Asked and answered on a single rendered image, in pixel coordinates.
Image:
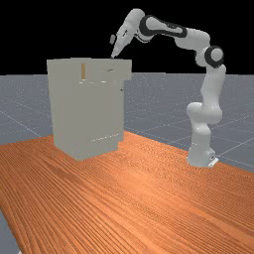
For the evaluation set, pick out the pale grey cabinet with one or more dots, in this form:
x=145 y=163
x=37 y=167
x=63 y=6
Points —
x=82 y=119

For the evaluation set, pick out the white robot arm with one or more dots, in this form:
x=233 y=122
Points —
x=211 y=89

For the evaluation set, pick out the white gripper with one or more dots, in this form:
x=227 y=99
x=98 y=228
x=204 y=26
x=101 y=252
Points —
x=124 y=35

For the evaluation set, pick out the pale grey cabinet drawer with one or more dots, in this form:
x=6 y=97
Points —
x=109 y=70

